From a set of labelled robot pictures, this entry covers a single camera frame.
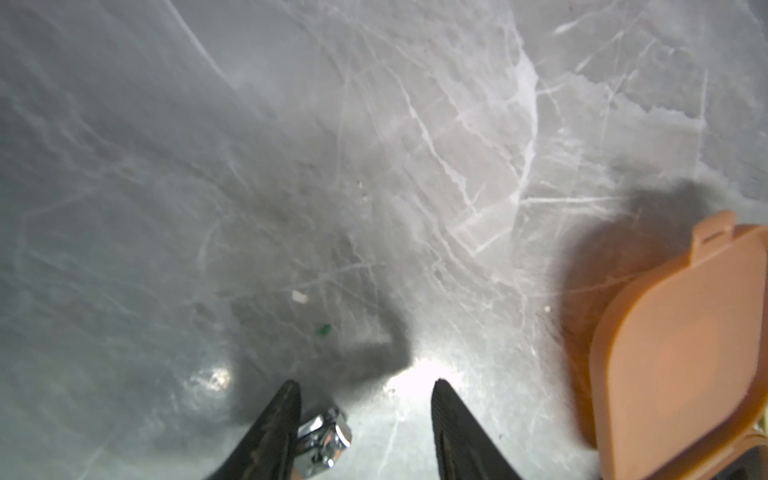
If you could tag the slanted brown nail clipper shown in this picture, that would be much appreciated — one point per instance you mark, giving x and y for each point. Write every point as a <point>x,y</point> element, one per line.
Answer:
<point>321,441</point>

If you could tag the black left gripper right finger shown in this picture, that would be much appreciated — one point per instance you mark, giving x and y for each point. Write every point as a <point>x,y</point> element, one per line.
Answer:
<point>464,451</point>

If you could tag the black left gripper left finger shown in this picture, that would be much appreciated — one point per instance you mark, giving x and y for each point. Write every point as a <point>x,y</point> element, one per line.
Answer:
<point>267,450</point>

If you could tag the brown clipper case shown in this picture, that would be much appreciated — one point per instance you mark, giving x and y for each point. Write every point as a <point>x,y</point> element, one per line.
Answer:
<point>678,362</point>

